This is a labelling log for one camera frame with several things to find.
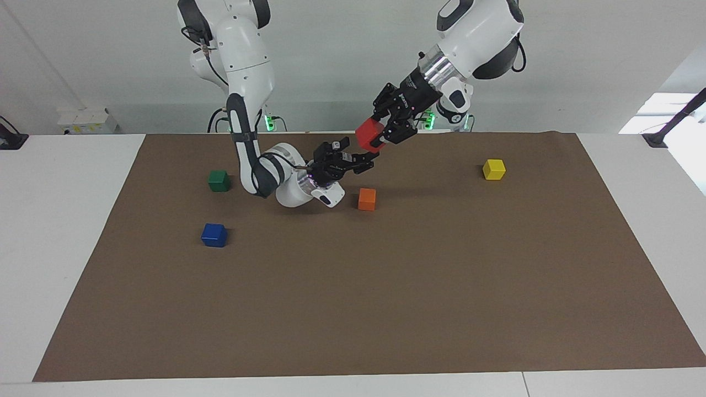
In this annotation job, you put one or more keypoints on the red cube block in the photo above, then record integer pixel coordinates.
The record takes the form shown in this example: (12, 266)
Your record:
(369, 135)

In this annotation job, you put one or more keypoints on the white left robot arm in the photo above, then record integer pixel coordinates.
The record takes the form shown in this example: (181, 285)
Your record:
(480, 27)

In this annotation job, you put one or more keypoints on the white cardboard box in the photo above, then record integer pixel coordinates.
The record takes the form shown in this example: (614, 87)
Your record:
(85, 121)

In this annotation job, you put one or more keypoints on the yellow cube block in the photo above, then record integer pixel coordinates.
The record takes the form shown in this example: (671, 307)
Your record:
(493, 170)

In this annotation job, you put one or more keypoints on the black clamp stand with pole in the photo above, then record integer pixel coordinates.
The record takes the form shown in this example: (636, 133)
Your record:
(656, 139)

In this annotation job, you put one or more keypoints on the black table clamp mount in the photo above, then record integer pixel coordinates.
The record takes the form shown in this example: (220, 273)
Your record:
(11, 140)

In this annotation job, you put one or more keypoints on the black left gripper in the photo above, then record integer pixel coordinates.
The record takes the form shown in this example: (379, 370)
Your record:
(420, 92)

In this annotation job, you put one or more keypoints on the green cube block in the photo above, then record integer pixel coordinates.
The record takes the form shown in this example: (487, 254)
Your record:
(218, 181)

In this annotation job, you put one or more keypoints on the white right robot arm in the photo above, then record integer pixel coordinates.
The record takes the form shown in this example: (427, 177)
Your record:
(248, 66)

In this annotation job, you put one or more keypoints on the orange cube block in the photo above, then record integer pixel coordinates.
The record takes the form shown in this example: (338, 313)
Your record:
(367, 199)

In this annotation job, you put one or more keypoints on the blue cube block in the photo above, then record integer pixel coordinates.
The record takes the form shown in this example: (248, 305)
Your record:
(214, 235)

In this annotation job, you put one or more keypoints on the brown paper table mat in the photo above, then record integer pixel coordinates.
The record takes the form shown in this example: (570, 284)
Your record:
(353, 298)

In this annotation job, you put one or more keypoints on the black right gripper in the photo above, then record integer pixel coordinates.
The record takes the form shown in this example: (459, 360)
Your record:
(328, 171)

